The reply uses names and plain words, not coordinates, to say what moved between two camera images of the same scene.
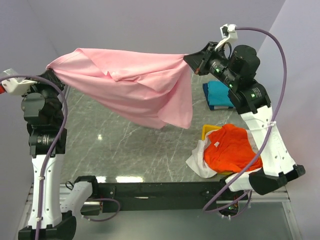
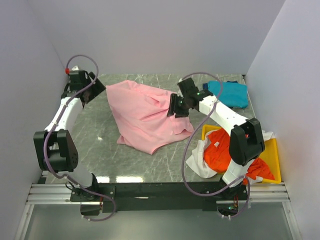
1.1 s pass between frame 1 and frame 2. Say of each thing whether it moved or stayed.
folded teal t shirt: stayed
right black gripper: moved
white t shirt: stayed
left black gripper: moved
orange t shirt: stayed
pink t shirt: moved
